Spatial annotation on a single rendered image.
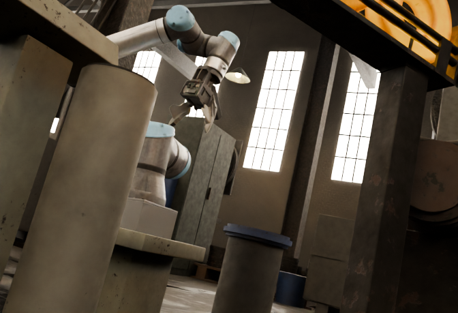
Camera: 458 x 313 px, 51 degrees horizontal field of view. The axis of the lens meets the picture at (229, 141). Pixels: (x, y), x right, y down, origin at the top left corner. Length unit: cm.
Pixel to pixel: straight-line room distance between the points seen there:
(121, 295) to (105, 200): 55
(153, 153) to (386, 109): 74
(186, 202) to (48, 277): 386
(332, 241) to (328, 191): 825
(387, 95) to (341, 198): 1101
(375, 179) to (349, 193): 1102
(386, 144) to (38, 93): 54
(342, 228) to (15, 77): 306
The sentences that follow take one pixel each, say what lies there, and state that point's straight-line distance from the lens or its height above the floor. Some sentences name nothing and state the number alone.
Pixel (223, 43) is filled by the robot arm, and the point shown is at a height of 92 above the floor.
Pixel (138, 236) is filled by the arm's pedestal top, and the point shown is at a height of 29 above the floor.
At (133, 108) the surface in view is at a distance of 70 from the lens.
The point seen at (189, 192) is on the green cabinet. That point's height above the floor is 76.
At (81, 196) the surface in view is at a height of 33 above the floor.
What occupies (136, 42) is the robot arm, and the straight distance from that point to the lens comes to 149.
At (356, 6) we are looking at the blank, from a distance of 70.
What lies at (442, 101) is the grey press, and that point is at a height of 178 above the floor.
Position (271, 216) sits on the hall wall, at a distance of 1217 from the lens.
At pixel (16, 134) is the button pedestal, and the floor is 40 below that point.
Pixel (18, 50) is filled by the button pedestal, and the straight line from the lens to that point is 81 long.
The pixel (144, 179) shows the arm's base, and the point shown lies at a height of 44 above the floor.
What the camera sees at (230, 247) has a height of 33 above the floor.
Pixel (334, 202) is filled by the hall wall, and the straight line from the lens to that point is 1174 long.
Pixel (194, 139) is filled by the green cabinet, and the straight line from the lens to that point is 459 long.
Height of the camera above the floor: 30
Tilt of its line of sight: 13 degrees up
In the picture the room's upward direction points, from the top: 14 degrees clockwise
